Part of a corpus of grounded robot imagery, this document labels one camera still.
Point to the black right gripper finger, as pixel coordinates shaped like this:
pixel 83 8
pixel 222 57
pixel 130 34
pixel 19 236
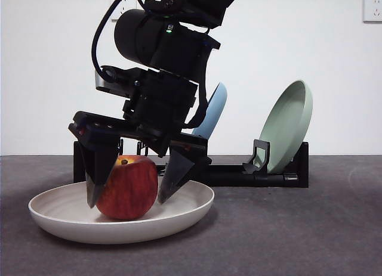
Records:
pixel 176 171

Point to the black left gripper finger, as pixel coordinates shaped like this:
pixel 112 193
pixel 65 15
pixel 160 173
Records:
pixel 100 165

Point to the red yellow apple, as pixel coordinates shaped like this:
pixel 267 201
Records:
pixel 131 192

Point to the pale cream yellow plate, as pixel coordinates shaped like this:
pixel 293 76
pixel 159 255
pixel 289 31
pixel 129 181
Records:
pixel 119 231

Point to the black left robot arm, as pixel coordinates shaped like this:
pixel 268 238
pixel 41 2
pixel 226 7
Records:
pixel 137 34

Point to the blue plate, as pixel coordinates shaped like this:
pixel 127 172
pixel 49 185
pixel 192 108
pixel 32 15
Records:
pixel 216 106

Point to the black plate rack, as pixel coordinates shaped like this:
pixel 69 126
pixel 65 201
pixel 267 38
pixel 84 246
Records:
pixel 238 178

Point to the green plate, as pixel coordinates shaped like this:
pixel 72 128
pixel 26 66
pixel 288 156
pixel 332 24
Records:
pixel 286 124

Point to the pale grey camera box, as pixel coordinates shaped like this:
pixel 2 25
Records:
pixel 99 80

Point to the white wall socket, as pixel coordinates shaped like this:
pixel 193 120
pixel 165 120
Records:
pixel 373 9
pixel 121 7

